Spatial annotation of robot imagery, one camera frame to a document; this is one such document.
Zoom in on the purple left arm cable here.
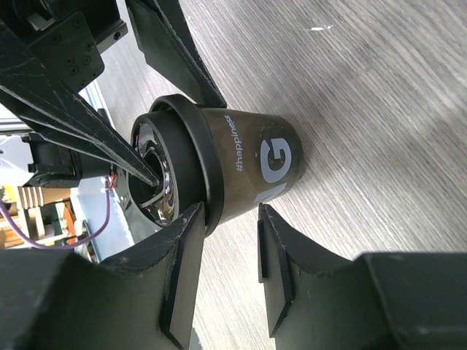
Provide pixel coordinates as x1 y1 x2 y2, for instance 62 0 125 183
0 176 112 251

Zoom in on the black coffee cup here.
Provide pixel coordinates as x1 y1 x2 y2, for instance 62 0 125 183
202 109 304 223

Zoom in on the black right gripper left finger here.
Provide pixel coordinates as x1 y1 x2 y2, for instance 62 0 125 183
1 203 205 349

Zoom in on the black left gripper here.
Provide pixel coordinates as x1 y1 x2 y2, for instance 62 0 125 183
1 0 227 186

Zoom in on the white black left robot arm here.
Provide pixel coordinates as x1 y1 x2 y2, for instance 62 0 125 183
1 1 226 188

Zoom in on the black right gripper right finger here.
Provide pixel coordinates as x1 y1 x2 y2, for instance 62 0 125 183
258 204 466 349

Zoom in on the black cup lid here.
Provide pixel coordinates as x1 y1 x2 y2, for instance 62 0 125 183
127 94 225 236

